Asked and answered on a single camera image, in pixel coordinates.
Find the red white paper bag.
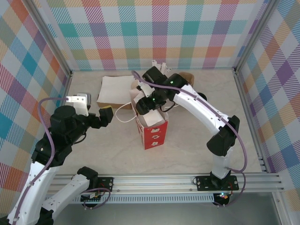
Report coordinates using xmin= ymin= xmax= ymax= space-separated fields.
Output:
xmin=116 ymin=88 xmax=169 ymax=151

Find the stack of white napkins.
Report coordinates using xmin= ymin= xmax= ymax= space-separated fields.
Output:
xmin=96 ymin=75 xmax=134 ymax=110

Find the brown pulp cup carrier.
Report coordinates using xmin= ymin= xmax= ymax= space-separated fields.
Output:
xmin=179 ymin=72 xmax=195 ymax=86

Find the white paper napkin stack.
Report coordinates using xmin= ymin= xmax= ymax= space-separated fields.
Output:
xmin=97 ymin=75 xmax=134 ymax=105

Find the small circuit board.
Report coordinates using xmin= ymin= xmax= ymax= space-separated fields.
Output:
xmin=214 ymin=191 xmax=232 ymax=202
xmin=80 ymin=192 xmax=105 ymax=203

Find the grey metal panel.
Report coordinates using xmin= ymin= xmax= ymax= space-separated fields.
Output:
xmin=51 ymin=202 xmax=282 ymax=225

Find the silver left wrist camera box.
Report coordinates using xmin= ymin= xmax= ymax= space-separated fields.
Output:
xmin=66 ymin=93 xmax=92 ymax=117

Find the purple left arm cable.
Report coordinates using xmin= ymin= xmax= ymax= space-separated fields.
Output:
xmin=14 ymin=97 xmax=111 ymax=221

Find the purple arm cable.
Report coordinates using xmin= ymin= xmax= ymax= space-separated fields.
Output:
xmin=14 ymin=97 xmax=111 ymax=221
xmin=131 ymin=70 xmax=248 ymax=208

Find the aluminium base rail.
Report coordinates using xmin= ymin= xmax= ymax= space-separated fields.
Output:
xmin=46 ymin=172 xmax=285 ymax=194

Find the aluminium frame post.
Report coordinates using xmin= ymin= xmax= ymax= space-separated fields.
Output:
xmin=233 ymin=0 xmax=280 ymax=74
xmin=25 ymin=0 xmax=73 ymax=78

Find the perforated white cable tray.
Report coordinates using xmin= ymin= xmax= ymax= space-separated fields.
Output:
xmin=70 ymin=194 xmax=216 ymax=204

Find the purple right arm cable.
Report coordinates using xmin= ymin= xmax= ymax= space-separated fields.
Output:
xmin=131 ymin=70 xmax=248 ymax=208

